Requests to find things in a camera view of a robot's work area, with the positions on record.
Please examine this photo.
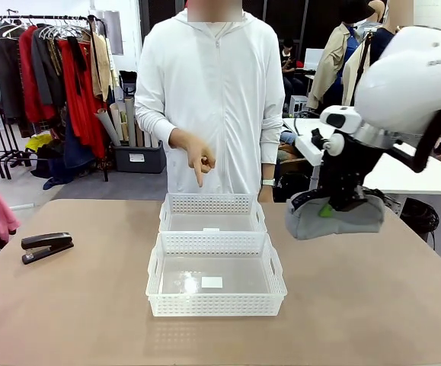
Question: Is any person's right hand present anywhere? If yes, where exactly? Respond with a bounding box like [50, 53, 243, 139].
[168, 128, 217, 188]

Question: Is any person's white hoodie torso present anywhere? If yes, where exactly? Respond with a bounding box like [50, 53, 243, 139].
[134, 9, 286, 201]

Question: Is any seated background person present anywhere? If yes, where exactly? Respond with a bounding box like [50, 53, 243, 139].
[280, 37, 299, 75]

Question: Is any grey zippered pouch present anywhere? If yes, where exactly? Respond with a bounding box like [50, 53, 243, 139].
[283, 188, 386, 241]

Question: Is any dark grey coat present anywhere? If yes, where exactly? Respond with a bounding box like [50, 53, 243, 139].
[0, 24, 25, 120]

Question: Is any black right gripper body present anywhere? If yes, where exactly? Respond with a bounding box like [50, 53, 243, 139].
[317, 136, 382, 200]

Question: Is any black cable pile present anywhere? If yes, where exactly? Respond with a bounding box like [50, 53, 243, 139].
[401, 197, 440, 234]

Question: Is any grey jacket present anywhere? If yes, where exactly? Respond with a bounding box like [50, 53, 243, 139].
[31, 27, 60, 107]

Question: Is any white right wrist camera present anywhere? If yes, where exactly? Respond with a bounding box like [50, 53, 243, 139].
[310, 128, 346, 156]

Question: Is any black office chair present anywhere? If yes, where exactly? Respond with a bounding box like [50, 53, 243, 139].
[119, 70, 139, 96]

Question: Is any white side table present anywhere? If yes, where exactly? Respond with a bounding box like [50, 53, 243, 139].
[283, 117, 441, 196]

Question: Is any white monitor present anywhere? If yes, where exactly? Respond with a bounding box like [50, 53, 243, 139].
[303, 48, 330, 72]

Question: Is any person's left forearm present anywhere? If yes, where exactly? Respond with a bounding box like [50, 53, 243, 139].
[260, 114, 285, 182]

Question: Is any brown cardboard tube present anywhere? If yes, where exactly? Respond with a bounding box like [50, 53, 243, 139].
[123, 97, 138, 148]

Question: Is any grey storage crate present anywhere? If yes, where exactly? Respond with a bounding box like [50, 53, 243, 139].
[112, 140, 167, 175]

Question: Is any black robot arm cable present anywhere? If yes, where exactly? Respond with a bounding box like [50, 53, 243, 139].
[387, 108, 441, 173]

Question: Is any grey hanging panel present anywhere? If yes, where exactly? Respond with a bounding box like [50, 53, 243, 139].
[89, 10, 124, 56]

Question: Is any small white box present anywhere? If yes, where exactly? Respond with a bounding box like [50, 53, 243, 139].
[289, 95, 309, 114]

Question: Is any red dress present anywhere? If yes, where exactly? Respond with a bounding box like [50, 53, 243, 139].
[58, 36, 109, 159]

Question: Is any person's left hand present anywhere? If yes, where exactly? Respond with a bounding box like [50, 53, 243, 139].
[257, 185, 275, 204]

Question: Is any blue denim clothes pile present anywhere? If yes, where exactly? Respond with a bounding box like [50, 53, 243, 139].
[33, 144, 104, 191]

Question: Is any person's right forearm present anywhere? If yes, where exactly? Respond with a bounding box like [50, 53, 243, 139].
[135, 102, 179, 148]

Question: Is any mannequin with beige coat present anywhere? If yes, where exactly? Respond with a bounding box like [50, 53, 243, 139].
[306, 0, 375, 111]

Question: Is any beige garment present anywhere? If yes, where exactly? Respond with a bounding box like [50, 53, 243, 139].
[88, 14, 115, 103]

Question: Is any black stapler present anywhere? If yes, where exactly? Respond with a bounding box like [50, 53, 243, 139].
[21, 232, 75, 266]

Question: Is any mannequin with navy top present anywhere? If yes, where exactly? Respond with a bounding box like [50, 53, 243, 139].
[344, 0, 401, 108]

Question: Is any red garment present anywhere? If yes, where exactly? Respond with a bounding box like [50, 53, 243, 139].
[18, 25, 57, 125]

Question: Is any white perforated plastic basket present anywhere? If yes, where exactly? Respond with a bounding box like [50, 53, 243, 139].
[158, 192, 269, 234]
[145, 230, 288, 318]

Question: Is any yellow item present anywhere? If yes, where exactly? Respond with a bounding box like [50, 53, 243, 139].
[25, 133, 53, 154]

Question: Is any grey paper roll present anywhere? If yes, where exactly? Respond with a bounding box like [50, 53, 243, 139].
[93, 108, 123, 147]

